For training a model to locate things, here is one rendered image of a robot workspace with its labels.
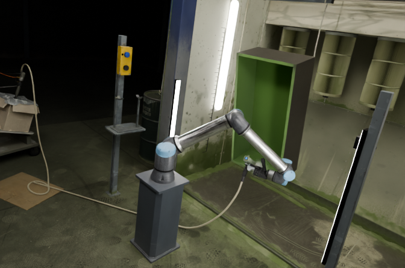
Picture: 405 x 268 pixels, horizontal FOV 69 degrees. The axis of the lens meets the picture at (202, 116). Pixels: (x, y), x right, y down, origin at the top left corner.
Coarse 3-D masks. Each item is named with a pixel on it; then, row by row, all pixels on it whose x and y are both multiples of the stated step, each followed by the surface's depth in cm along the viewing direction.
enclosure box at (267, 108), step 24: (264, 48) 290; (240, 72) 288; (264, 72) 301; (288, 72) 282; (312, 72) 265; (240, 96) 301; (264, 96) 310; (288, 96) 290; (264, 120) 320; (288, 120) 258; (240, 144) 329; (288, 144) 273
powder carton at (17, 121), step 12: (0, 96) 334; (12, 96) 363; (24, 96) 363; (0, 108) 335; (12, 108) 330; (24, 108) 337; (36, 108) 351; (0, 120) 332; (12, 120) 333; (24, 120) 345
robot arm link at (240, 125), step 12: (240, 120) 217; (240, 132) 216; (252, 132) 218; (252, 144) 220; (264, 144) 220; (264, 156) 222; (276, 156) 222; (276, 168) 224; (288, 168) 223; (288, 180) 224
